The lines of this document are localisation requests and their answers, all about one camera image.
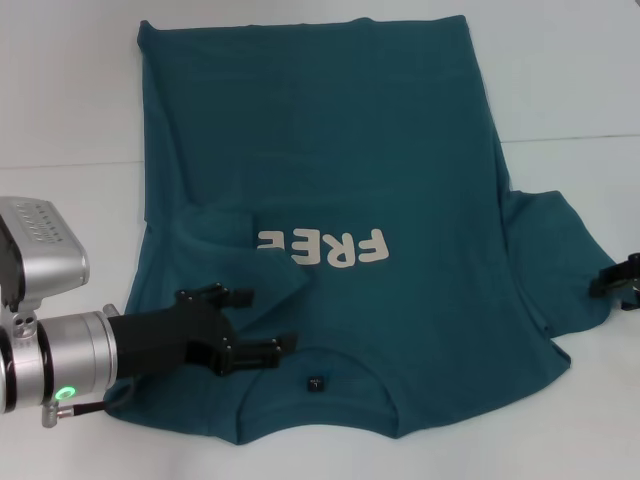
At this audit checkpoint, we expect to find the teal t-shirt with FREE print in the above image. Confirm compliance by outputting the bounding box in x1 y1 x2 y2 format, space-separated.
103 16 626 447

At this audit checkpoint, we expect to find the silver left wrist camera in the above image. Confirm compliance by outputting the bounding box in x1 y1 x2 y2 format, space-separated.
0 196 91 312

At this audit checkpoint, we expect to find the left arm cable with plug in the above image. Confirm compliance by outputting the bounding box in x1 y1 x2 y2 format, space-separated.
40 378 134 431

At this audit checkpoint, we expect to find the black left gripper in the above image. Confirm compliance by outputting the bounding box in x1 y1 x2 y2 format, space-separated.
106 282 302 382

